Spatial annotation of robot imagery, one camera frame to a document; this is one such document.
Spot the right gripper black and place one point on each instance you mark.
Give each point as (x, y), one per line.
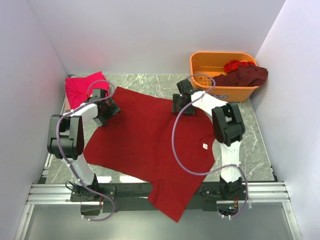
(176, 99)

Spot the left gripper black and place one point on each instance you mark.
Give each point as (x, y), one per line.
(113, 109)

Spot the red t shirt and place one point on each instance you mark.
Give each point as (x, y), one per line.
(137, 142)

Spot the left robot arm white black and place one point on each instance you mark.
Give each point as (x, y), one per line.
(66, 140)

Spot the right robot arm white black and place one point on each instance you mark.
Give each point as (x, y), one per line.
(228, 129)

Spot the folded pink t shirt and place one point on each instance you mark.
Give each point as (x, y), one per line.
(78, 89)

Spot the orange plastic basket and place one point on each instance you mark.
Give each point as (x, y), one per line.
(207, 64)

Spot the bright red cloth in basket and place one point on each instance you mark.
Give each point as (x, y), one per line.
(235, 64)

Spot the dark maroon t shirt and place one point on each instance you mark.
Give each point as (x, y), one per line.
(244, 76)

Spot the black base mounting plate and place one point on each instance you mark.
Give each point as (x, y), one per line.
(210, 196)

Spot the aluminium rail frame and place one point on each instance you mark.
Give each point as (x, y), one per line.
(51, 194)

